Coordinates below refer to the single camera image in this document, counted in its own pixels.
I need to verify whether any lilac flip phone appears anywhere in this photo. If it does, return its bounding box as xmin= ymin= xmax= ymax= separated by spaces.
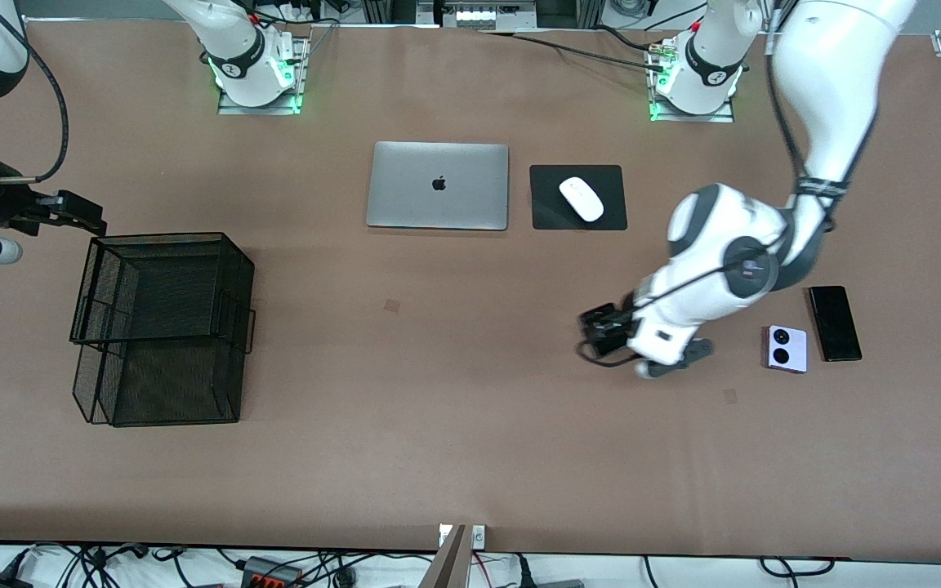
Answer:
xmin=765 ymin=324 xmax=809 ymax=375

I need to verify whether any long black slab phone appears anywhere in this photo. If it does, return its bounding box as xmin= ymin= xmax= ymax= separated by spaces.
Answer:
xmin=808 ymin=285 xmax=863 ymax=363

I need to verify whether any black mouse pad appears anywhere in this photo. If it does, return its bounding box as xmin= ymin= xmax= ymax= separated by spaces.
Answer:
xmin=529 ymin=164 xmax=629 ymax=232

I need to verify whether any white computer mouse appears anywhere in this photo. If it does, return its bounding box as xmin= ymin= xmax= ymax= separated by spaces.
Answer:
xmin=559 ymin=176 xmax=605 ymax=223

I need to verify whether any black mesh two-tier tray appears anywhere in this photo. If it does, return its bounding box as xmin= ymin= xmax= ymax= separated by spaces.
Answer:
xmin=69 ymin=232 xmax=257 ymax=428

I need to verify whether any silver laptop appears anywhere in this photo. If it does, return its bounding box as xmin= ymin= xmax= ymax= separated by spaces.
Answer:
xmin=366 ymin=141 xmax=511 ymax=232

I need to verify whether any white power strip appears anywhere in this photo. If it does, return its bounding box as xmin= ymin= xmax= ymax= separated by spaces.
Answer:
xmin=436 ymin=2 xmax=538 ymax=30

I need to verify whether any black orange power box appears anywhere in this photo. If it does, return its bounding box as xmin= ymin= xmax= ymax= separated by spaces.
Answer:
xmin=240 ymin=556 xmax=305 ymax=588

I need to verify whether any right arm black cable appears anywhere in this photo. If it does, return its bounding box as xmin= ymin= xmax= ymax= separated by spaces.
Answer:
xmin=0 ymin=37 xmax=71 ymax=185

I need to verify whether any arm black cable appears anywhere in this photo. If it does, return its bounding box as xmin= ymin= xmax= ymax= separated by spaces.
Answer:
xmin=573 ymin=49 xmax=839 ymax=370
xmin=0 ymin=37 xmax=71 ymax=185

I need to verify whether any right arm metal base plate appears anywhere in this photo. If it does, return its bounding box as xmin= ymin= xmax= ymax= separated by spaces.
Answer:
xmin=217 ymin=34 xmax=310 ymax=116

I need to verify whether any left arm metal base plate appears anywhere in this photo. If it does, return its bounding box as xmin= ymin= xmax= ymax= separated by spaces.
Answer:
xmin=649 ymin=39 xmax=737 ymax=124

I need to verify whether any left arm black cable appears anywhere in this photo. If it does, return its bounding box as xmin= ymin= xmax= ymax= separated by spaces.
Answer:
xmin=573 ymin=49 xmax=839 ymax=370

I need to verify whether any long black table cable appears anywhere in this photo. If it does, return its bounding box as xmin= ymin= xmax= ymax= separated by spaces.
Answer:
xmin=479 ymin=29 xmax=669 ymax=74

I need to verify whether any brown camera stand beam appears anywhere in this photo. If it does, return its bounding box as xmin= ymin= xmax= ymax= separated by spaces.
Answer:
xmin=417 ymin=524 xmax=468 ymax=588

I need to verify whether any looped black floor cable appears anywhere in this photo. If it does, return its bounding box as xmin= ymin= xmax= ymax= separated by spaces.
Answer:
xmin=758 ymin=556 xmax=837 ymax=578

